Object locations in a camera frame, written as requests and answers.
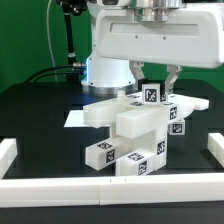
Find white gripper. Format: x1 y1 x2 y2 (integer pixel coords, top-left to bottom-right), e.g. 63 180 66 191
96 6 224 100

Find white tagged cube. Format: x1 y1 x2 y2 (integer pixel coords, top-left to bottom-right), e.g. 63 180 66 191
168 119 185 135
142 83 160 105

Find white chair back frame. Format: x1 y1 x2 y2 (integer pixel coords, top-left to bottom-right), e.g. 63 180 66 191
83 91 209 139

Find black cables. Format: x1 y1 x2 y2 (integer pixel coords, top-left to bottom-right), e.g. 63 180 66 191
22 61 87 84

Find white cable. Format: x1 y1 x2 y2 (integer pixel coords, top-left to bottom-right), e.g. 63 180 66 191
45 0 58 83

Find white chair seat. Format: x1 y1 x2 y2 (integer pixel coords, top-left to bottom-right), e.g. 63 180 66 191
108 123 168 171

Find white U-shaped fence wall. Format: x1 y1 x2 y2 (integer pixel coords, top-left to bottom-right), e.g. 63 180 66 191
0 138 224 208

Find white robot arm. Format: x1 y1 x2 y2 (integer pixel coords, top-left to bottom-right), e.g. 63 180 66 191
82 0 224 94

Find white tagged base sheet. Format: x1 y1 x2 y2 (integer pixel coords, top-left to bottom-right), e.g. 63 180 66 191
64 110 85 127

